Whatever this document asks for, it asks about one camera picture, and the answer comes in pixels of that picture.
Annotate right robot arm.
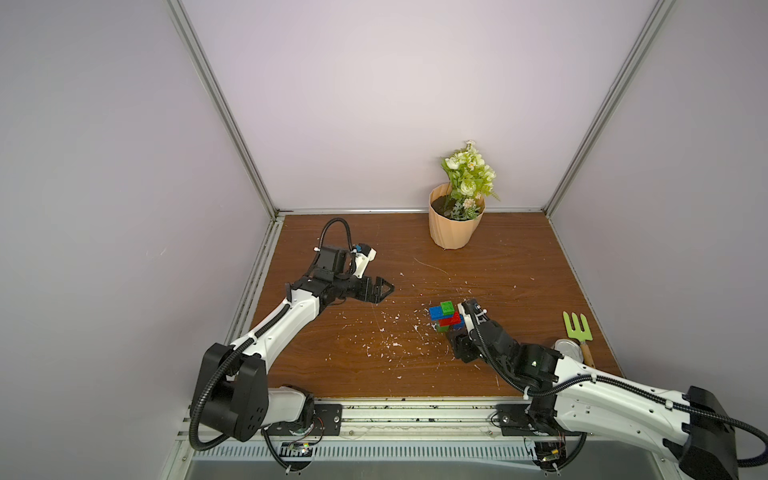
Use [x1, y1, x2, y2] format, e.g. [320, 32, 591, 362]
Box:
[447, 300, 767, 479]

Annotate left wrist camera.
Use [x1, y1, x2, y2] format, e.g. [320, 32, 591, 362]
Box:
[308, 244, 377, 281]

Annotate long red lego brick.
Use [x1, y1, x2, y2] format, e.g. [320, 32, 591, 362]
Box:
[438, 312, 464, 328]

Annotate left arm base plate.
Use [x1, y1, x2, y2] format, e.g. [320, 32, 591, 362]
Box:
[267, 403, 343, 437]

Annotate long blue lego brick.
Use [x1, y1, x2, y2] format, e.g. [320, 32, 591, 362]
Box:
[429, 306, 446, 321]

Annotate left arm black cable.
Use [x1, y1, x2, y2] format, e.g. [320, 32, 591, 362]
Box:
[188, 217, 356, 475]

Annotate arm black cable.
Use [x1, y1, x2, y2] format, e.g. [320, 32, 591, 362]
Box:
[467, 311, 768, 472]
[188, 217, 356, 475]

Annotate aluminium front rail frame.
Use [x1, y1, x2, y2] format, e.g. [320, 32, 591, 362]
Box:
[161, 397, 688, 480]

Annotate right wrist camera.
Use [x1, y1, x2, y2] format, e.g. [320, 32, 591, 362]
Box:
[458, 300, 488, 339]

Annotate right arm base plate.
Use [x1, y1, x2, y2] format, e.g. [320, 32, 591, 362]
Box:
[489, 403, 580, 437]

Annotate green white artificial flowers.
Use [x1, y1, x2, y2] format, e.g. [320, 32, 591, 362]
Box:
[437, 140, 498, 221]

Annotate beige ribbed flower pot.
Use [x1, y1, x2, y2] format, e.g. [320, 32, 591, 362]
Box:
[428, 183, 485, 250]

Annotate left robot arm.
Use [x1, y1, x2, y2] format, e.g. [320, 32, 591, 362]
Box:
[188, 274, 395, 451]

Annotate metal tin can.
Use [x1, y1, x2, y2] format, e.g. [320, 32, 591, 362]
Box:
[553, 339, 584, 363]

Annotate green garden fork toy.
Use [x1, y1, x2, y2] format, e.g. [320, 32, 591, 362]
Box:
[562, 311, 595, 368]

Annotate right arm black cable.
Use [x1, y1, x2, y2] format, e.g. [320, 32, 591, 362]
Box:
[467, 311, 768, 472]

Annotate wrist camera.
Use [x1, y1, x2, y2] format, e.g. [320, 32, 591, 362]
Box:
[308, 244, 377, 281]
[458, 300, 488, 339]

